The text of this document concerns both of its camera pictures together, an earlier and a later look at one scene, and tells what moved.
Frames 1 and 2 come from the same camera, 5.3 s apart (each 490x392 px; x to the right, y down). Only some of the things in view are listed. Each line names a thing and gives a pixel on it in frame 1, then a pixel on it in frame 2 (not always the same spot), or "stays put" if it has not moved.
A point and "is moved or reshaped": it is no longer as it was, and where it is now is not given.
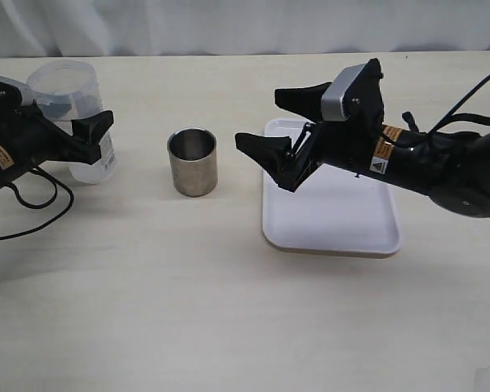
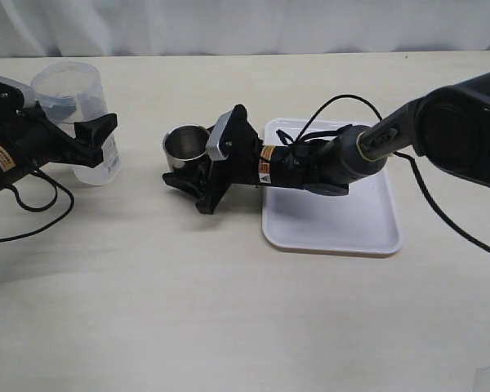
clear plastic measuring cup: x=68 y=91 stays put
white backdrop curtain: x=69 y=28 stays put
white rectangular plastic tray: x=332 y=212 stays put
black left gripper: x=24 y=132 stays put
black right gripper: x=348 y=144 -> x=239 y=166
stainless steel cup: x=193 y=159 is moved or reshaped
